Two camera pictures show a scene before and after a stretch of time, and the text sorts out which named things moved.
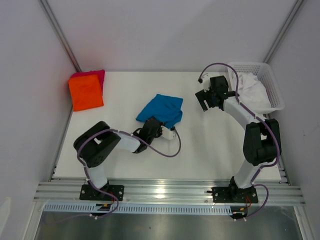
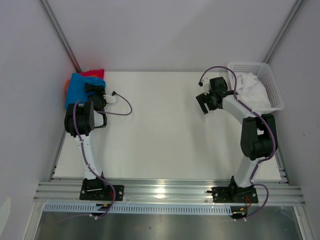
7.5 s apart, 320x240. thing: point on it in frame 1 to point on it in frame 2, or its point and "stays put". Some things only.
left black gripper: [159, 132] to [99, 89]
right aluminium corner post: [297, 4] stays put
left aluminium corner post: [60, 34] stays put
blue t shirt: [167, 109] to [75, 90]
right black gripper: [202, 96] stays put
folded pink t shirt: [101, 75] stays put
